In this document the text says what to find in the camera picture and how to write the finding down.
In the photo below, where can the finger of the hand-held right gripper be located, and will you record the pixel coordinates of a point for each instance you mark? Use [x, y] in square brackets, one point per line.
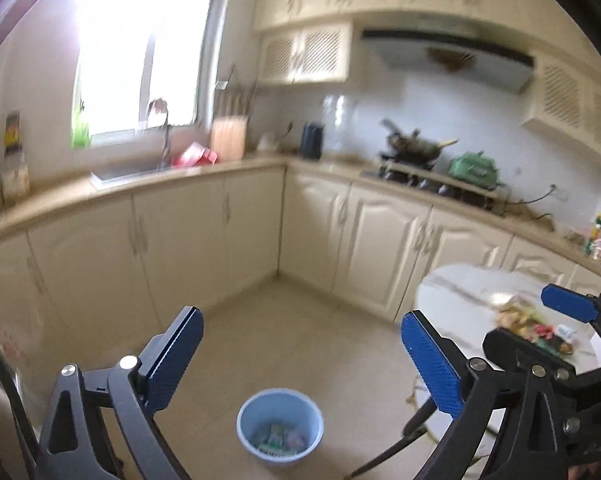
[510, 350]
[567, 305]

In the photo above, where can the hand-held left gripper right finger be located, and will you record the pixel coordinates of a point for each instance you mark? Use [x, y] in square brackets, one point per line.
[433, 360]

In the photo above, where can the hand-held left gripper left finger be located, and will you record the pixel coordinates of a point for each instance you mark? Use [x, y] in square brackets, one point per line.
[178, 355]

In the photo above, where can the pile of snack wrappers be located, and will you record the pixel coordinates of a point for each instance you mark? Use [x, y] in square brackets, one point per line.
[517, 317]

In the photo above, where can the blue plastic bucket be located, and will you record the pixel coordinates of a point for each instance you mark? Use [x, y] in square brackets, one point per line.
[250, 415]

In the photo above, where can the heap of wrappers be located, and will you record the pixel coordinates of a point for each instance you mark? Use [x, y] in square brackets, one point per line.
[275, 437]

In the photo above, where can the round white marble table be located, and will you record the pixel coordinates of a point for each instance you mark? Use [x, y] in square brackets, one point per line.
[460, 290]

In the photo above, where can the cream base cabinets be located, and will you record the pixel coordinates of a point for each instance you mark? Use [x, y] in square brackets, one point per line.
[190, 240]

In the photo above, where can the green electric cooking pot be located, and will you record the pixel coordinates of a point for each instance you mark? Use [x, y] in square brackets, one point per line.
[473, 170]

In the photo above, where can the black gas hob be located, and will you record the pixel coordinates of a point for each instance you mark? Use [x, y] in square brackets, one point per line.
[430, 187]

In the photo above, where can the stainless steel sink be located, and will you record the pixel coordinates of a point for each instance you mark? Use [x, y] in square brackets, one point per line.
[125, 172]

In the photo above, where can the red drain basket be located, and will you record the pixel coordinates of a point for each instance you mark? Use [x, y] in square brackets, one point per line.
[193, 155]

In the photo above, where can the wide lattice door cabinet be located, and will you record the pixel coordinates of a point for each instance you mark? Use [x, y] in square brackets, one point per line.
[560, 95]

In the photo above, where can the black wok with lid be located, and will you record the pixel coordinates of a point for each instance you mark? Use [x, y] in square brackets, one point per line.
[415, 147]

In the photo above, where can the metal kitchen faucet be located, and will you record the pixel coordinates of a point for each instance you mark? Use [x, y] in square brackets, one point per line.
[166, 140]

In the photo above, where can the wooden cutting board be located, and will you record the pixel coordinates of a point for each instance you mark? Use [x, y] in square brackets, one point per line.
[228, 137]

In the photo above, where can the stacked white bowls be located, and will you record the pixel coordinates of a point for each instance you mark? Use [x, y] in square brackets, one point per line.
[268, 142]

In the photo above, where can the clear glass jar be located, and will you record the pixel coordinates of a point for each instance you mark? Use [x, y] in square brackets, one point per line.
[15, 180]

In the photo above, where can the green dish soap bottle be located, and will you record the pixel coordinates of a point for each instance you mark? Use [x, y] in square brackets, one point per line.
[80, 132]

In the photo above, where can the dark blue kettle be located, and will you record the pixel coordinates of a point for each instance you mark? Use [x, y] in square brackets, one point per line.
[312, 142]

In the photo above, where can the black range hood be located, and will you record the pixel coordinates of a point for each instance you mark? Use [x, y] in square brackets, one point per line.
[480, 67]

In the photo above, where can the hanging utensil rack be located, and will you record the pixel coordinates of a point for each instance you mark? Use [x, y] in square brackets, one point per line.
[235, 100]

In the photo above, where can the yellow label sauce bottle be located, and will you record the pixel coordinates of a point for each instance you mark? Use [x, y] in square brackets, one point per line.
[13, 132]

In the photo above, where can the sliding kitchen window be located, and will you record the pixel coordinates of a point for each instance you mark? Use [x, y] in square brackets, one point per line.
[130, 50]

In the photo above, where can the small lattice door cabinet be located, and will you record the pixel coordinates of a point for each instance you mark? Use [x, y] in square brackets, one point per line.
[320, 52]

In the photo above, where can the double white wall socket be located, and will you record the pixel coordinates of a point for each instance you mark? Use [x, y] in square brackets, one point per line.
[557, 193]

